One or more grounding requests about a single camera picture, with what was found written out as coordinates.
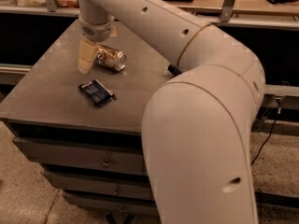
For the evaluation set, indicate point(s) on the grey drawer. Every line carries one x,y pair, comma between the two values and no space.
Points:
123,205
112,159
100,185

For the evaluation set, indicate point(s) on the small dark snack packet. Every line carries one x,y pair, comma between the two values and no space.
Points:
97,92

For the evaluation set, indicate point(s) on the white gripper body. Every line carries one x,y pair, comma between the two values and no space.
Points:
97,32

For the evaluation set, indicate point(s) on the orange soda can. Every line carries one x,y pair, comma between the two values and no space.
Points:
110,58

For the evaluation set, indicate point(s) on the grey metal railing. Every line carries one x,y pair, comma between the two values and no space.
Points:
135,13

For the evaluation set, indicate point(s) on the middle grey drawer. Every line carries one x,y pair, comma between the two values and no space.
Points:
100,185

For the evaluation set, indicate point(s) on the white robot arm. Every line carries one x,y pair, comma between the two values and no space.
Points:
196,128

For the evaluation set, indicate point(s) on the top grey drawer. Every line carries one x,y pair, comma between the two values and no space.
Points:
112,159

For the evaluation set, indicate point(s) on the black floor bar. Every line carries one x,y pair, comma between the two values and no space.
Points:
274,199

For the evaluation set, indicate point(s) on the grey drawer cabinet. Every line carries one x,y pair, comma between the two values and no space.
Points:
48,105

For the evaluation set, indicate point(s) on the bottom grey drawer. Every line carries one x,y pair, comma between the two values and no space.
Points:
123,205

